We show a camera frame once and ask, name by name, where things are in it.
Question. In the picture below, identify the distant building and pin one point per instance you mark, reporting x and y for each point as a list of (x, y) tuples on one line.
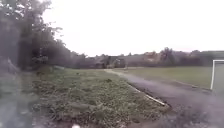
[(115, 62)]

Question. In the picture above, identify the weedy grass patch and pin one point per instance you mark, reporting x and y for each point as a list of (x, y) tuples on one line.
[(93, 96)]

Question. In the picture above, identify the pale kerb strip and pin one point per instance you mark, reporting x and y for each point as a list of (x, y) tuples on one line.
[(153, 99)]

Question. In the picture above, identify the distant row of trees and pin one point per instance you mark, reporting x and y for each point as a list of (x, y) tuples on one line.
[(166, 56)]

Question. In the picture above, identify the green grass field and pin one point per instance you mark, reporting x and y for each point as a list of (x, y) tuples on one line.
[(173, 75)]

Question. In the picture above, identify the robot's own part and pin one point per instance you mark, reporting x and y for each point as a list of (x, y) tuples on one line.
[(76, 126)]

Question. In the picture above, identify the grey gravel path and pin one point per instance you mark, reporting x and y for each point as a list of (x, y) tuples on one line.
[(186, 100)]

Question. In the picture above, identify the dark trees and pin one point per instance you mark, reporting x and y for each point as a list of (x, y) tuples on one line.
[(26, 40)]

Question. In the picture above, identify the white frame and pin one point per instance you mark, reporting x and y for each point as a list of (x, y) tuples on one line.
[(212, 75)]

